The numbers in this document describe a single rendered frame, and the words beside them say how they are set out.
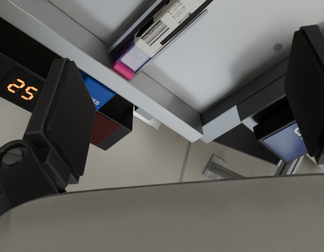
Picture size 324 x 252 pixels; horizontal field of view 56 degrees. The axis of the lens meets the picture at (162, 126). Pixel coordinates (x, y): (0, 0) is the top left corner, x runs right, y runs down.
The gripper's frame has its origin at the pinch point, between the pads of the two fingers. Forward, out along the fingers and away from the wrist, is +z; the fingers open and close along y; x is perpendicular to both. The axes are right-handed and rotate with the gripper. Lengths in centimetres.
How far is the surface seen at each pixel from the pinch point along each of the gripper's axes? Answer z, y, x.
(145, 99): 5.2, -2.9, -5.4
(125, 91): 5.2, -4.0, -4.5
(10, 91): 7.9, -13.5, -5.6
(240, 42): 7.8, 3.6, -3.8
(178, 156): 57, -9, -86
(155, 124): 60, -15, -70
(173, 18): 6.1, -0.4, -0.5
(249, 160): 67, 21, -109
